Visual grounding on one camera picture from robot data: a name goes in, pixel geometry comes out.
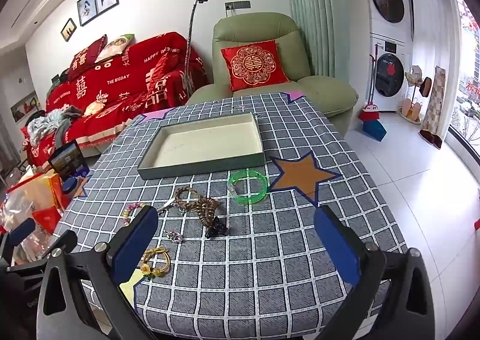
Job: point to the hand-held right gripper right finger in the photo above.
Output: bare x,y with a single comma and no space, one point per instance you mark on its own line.
337,246

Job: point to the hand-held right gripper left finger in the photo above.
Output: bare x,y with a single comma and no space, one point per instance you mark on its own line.
137,246

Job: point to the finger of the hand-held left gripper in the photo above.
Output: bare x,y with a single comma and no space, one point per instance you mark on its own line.
20,232
65,238

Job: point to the gold metal hair clip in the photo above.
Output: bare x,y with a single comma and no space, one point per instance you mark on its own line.
165,207

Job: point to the black hair claw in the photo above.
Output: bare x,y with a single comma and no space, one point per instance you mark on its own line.
216,229

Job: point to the green plastic bangle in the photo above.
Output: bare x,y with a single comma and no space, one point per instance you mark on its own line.
234,179

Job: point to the grey-green jewelry tray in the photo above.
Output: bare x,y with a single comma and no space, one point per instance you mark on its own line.
204,143

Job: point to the silver pink charm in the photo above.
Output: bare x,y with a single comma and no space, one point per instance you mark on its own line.
175,237

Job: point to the orange gift bag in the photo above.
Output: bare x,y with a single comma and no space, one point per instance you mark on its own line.
41,194

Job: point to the blue round tin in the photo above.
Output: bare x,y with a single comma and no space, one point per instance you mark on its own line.
70,185

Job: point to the grey checked tablecloth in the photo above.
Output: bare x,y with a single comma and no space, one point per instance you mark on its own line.
262,257

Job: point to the black printed box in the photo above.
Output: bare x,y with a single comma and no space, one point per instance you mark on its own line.
67,160

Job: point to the pile of clothes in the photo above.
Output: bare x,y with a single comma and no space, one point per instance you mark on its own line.
48,124

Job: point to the blue dustpan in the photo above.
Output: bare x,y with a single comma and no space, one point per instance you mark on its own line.
375,130

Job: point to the framed landscape picture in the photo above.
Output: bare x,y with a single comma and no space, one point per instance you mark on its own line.
23,107

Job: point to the peach cloth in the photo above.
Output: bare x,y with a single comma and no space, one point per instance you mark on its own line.
95,108

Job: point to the red broom and dustpan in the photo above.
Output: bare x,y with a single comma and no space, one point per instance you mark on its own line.
369,111

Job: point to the green armchair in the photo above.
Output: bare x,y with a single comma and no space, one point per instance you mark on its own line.
326,94

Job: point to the slipper rack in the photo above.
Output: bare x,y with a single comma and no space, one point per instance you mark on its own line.
412,107

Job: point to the red printed sofa blanket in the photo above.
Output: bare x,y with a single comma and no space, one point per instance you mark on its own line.
123,89

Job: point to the checked standing board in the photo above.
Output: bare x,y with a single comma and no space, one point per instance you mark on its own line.
435,107

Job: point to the white washing machine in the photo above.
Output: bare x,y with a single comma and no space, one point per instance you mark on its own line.
390,74

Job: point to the red printed pillow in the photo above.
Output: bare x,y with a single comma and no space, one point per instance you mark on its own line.
87,59

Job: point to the floral pillow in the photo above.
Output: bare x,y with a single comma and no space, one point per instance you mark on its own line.
114,48

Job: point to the red embroidered cushion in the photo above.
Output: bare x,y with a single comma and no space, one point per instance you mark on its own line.
255,66

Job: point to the flexible phone stand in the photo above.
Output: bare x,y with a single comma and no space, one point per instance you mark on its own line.
190,36

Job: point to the pale green curtain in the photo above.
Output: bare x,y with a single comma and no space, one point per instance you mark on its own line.
313,14

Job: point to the white dryer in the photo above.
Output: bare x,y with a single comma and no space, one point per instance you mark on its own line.
390,1

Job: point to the small black picture frame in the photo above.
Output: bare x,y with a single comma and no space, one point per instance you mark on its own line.
68,29

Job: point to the wall switch panel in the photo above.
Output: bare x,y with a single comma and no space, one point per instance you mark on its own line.
237,5

